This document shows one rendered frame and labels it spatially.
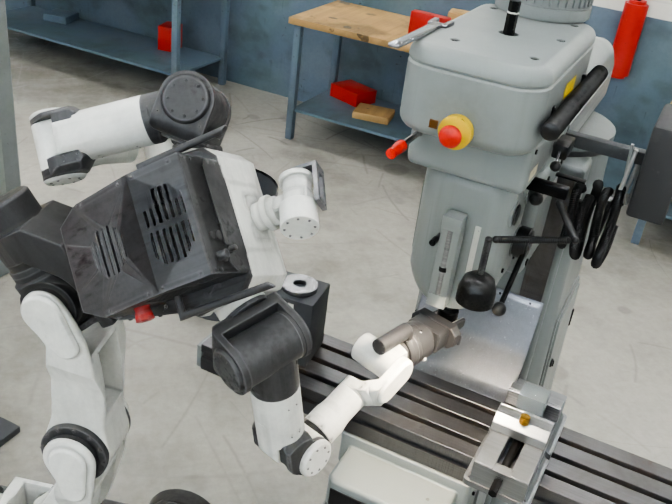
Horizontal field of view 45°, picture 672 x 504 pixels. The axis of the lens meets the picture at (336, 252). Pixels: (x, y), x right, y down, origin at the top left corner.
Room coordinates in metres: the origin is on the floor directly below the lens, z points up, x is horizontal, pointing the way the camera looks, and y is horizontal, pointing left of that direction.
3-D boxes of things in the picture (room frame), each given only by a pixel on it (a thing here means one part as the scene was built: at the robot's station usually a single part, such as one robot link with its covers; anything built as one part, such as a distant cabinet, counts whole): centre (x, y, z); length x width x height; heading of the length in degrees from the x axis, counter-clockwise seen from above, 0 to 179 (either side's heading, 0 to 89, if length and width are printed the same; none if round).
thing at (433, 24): (1.46, -0.10, 1.89); 0.24 x 0.04 x 0.01; 156
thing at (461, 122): (1.35, -0.18, 1.76); 0.06 x 0.02 x 0.06; 67
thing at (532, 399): (1.47, -0.48, 1.10); 0.06 x 0.05 x 0.06; 66
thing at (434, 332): (1.48, -0.21, 1.23); 0.13 x 0.12 x 0.10; 52
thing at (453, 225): (1.46, -0.23, 1.45); 0.04 x 0.04 x 0.21; 67
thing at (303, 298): (1.72, 0.13, 1.09); 0.22 x 0.12 x 0.20; 73
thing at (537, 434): (1.41, -0.46, 1.08); 0.12 x 0.06 x 0.04; 66
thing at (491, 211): (1.56, -0.27, 1.47); 0.21 x 0.19 x 0.32; 67
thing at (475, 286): (1.31, -0.27, 1.48); 0.07 x 0.07 x 0.06
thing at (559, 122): (1.53, -0.42, 1.79); 0.45 x 0.04 x 0.04; 157
